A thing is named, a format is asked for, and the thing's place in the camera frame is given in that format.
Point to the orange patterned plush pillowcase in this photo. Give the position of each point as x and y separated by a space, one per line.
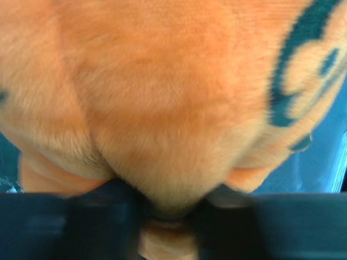
174 97

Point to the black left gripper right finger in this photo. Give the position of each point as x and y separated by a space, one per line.
230 225

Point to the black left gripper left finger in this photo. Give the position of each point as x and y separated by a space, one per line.
102 224

